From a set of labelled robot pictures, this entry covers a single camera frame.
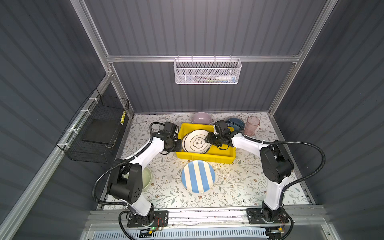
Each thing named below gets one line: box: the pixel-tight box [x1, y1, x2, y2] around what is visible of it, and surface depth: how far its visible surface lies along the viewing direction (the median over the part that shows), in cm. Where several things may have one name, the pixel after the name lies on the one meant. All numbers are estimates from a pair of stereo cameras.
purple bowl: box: [192, 112, 212, 125], surface depth 114 cm
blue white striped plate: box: [181, 160, 216, 194], surface depth 88 cm
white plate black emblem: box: [182, 129, 212, 154], surface depth 101 cm
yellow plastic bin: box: [176, 123, 236, 164], surface depth 96 cm
